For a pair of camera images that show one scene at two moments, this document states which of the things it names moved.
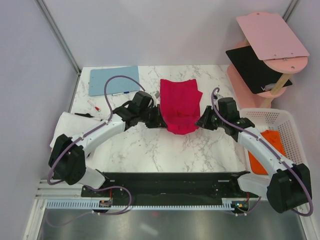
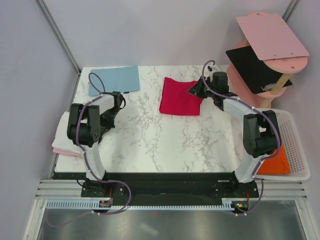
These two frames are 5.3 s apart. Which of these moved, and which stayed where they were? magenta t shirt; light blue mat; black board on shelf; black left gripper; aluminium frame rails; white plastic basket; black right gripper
Moved: black right gripper; black left gripper; magenta t shirt
Stayed: white plastic basket; black board on shelf; aluminium frame rails; light blue mat
